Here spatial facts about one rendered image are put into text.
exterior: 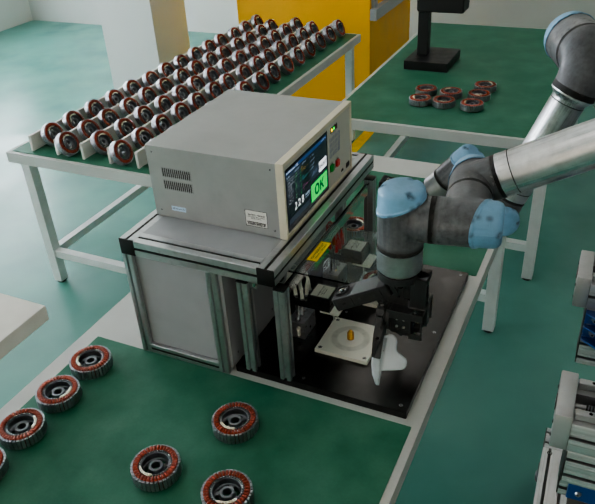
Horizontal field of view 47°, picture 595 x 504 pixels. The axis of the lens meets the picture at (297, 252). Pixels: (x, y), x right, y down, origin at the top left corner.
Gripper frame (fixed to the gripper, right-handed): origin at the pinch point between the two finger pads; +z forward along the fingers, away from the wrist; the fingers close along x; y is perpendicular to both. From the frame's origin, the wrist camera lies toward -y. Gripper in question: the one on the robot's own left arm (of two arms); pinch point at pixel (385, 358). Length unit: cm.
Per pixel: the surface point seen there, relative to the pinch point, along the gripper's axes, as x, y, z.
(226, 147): 43, -54, -17
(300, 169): 47, -36, -11
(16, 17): 568, -651, 103
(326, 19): 396, -169, 43
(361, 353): 40, -19, 37
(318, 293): 44, -32, 23
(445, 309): 68, -3, 38
